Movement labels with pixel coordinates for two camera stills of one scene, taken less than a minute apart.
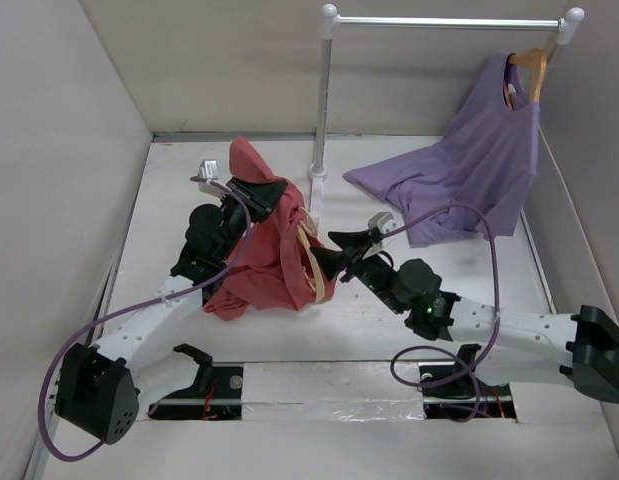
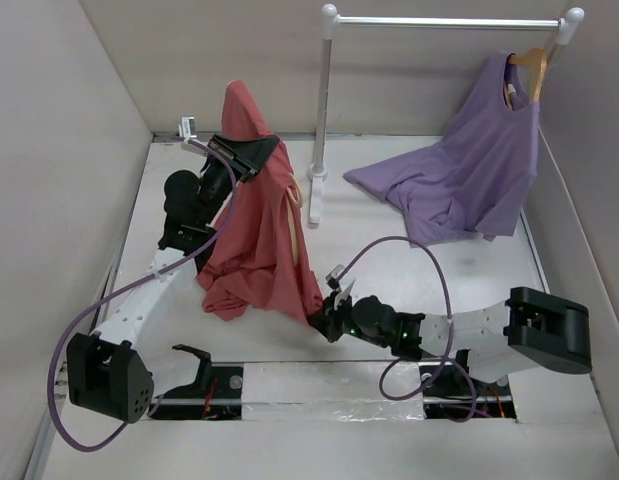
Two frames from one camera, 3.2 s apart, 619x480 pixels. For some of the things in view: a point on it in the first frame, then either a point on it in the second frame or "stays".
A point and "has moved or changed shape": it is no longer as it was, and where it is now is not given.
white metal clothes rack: x=332 y=23 stays
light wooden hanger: x=308 y=226 → x=293 y=208
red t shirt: x=273 y=270 has moved or changed shape
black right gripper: x=353 y=242 → x=326 y=322
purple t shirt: x=487 y=159 stays
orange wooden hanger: x=536 y=59 stays
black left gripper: x=259 y=199 → x=249 y=153
